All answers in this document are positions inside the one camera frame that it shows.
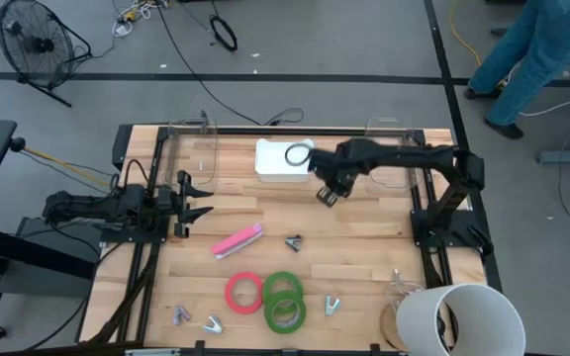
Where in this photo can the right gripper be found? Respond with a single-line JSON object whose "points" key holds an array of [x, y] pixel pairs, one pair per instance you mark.
{"points": [[334, 178]]}

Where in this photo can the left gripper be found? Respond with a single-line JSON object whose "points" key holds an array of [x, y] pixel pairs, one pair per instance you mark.
{"points": [[183, 203]]}

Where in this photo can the pink stapler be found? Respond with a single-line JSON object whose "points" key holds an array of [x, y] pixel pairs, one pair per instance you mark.
{"points": [[235, 240]]}

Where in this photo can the small metal binder clip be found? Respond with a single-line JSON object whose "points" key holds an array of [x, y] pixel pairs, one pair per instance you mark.
{"points": [[293, 242]]}

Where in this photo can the red tape roll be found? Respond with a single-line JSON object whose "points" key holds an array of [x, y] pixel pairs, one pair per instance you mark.
{"points": [[230, 296]]}

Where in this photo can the green tape roll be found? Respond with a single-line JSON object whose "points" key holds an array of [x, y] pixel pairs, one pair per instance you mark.
{"points": [[282, 277], [270, 316]]}

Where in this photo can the silver clip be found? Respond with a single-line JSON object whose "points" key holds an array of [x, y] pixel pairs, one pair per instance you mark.
{"points": [[181, 315]]}

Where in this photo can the silver staple remover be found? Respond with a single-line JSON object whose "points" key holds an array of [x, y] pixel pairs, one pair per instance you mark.
{"points": [[214, 325]]}

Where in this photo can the teal staple remover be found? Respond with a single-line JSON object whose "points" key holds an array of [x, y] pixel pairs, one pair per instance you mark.
{"points": [[332, 305]]}

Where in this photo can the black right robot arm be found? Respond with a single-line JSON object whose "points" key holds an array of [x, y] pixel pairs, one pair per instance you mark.
{"points": [[413, 153]]}

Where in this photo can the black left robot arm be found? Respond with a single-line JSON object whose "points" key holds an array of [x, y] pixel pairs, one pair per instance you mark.
{"points": [[92, 205]]}

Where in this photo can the clear plastic tray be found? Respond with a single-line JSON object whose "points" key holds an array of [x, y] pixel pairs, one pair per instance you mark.
{"points": [[389, 129], [191, 153]]}

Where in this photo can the white plastic bin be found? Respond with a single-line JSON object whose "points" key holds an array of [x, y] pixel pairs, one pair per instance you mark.
{"points": [[271, 163]]}

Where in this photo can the clear glass lamp body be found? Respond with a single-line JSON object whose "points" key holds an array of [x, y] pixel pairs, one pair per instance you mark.
{"points": [[399, 292]]}

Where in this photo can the round wooden lamp base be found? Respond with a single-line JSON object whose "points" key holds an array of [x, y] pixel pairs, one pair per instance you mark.
{"points": [[388, 326]]}

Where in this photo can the yellow rod with black knob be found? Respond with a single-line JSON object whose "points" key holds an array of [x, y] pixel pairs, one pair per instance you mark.
{"points": [[17, 144]]}

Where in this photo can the grey desk foot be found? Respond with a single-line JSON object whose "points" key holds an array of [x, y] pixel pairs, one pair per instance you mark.
{"points": [[569, 157], [500, 30]]}

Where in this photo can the black floor fan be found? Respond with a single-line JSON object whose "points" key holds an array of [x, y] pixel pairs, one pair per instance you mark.
{"points": [[35, 44]]}

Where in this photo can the person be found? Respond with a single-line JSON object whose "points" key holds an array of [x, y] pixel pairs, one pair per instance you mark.
{"points": [[537, 49]]}

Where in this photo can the black aluminium table frame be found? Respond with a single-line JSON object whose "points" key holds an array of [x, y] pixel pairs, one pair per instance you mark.
{"points": [[290, 131]]}

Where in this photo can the silver metal bracket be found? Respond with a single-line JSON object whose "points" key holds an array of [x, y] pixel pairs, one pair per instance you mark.
{"points": [[151, 352]]}

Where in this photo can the grey metal base plate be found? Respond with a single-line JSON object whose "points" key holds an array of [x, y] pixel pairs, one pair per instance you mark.
{"points": [[42, 232]]}

